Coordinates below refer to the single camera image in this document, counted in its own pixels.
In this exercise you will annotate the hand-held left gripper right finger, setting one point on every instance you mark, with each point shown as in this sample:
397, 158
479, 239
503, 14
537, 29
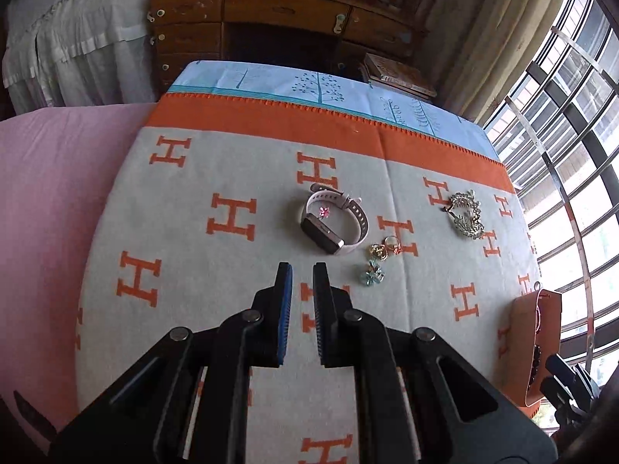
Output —
319, 314

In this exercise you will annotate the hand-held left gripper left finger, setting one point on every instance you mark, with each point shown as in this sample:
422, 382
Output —
285, 309

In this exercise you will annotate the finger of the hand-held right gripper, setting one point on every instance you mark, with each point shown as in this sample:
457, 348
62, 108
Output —
553, 392
561, 366

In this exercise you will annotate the orange jewellery box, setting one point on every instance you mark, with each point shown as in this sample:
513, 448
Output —
520, 343

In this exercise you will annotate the pink band smartwatch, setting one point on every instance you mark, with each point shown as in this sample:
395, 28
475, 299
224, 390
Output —
319, 236

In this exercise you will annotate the grey and orange printed blanket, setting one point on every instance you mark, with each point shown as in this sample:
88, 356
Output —
193, 261

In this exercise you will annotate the light blue tree-print sheet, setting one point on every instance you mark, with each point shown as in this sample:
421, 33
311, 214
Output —
271, 82

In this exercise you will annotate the pink bedding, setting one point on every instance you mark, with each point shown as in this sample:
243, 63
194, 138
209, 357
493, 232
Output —
48, 227

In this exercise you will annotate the stack of books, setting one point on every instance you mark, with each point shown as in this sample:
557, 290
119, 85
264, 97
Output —
391, 72

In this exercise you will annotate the metal window grille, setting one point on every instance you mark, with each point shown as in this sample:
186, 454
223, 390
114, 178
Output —
556, 106

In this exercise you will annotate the white drawer safety latch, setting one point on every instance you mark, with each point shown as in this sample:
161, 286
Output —
341, 22

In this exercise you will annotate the brown wooden dresser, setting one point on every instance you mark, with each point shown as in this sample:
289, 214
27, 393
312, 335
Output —
271, 7

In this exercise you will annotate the beige curtain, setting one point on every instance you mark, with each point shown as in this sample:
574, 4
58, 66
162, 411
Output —
483, 34

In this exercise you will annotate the white ruffled curtain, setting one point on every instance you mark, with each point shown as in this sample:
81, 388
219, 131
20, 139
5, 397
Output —
72, 34

